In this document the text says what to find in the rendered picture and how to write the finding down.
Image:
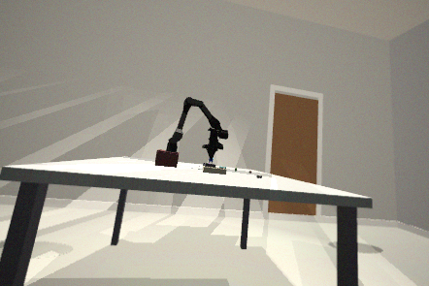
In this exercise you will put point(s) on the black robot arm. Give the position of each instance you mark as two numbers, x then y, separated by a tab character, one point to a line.
177	136

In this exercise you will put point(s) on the beige open tray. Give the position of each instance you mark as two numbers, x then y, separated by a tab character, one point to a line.
214	170

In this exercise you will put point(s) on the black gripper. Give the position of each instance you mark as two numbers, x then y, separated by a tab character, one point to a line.
212	147

